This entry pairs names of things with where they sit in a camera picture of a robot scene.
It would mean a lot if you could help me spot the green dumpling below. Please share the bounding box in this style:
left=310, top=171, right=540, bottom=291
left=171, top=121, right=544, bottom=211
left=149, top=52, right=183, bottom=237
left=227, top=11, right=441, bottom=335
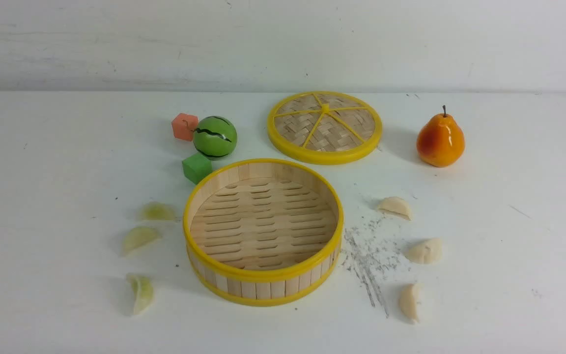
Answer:
left=139, top=202, right=176, bottom=222
left=126, top=273, right=154, bottom=316
left=120, top=226, right=161, bottom=256

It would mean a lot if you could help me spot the yellow-rimmed bamboo steamer tray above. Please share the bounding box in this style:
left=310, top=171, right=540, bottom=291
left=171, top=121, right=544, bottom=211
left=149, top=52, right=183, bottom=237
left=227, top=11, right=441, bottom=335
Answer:
left=182, top=159, right=344, bottom=306

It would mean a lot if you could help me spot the yellow-rimmed woven steamer lid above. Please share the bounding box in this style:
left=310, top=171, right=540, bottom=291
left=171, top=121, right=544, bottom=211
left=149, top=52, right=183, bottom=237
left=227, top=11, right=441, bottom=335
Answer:
left=266, top=90, right=383, bottom=165

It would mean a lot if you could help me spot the green toy watermelon ball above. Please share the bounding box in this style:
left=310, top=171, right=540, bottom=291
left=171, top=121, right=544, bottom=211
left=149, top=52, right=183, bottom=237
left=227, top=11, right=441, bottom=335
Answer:
left=193, top=115, right=238, bottom=160

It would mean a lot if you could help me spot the green foam cube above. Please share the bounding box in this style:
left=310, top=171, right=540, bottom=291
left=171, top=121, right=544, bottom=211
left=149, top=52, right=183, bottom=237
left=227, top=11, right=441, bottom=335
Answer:
left=181, top=152, right=213, bottom=184

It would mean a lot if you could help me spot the orange foam cube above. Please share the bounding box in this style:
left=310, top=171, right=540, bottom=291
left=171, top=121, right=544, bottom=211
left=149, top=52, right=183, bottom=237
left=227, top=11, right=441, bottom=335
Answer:
left=171, top=113, right=198, bottom=142

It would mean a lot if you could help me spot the white dumpling upper right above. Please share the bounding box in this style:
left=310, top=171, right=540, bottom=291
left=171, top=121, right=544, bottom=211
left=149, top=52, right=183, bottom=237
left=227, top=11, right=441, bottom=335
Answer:
left=377, top=196, right=412, bottom=220

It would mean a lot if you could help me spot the white dumpling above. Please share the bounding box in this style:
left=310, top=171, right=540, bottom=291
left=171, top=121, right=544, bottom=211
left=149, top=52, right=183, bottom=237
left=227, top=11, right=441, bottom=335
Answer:
left=399, top=283, right=422, bottom=324
left=377, top=196, right=412, bottom=220
left=404, top=238, right=443, bottom=265

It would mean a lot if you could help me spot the orange toy pear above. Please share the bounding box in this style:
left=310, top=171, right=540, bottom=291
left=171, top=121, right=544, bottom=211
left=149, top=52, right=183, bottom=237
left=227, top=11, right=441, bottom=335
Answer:
left=416, top=105, right=465, bottom=168

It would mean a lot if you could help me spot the white dumpling middle right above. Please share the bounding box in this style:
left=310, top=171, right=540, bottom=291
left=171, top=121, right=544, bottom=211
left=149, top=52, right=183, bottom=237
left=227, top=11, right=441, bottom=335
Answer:
left=404, top=238, right=443, bottom=265

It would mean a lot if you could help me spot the white dumpling lower right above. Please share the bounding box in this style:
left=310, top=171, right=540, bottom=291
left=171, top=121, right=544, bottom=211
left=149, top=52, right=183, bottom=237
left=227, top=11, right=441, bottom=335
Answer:
left=399, top=283, right=422, bottom=324

